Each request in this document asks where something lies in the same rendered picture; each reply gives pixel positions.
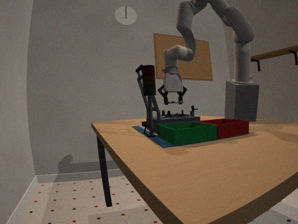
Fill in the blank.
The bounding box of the green bin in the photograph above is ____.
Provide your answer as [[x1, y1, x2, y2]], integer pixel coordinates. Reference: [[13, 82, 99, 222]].
[[158, 121, 217, 146]]

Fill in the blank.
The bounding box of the red open-top bin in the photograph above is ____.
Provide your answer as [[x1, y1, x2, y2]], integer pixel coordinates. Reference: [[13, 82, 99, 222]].
[[197, 119, 249, 139]]

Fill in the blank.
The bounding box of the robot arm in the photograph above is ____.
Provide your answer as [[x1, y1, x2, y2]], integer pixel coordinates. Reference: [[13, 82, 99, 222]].
[[162, 0, 255, 85]]

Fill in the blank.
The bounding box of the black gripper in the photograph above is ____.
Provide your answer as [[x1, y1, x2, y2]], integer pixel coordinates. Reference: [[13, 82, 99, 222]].
[[158, 72, 187, 105]]

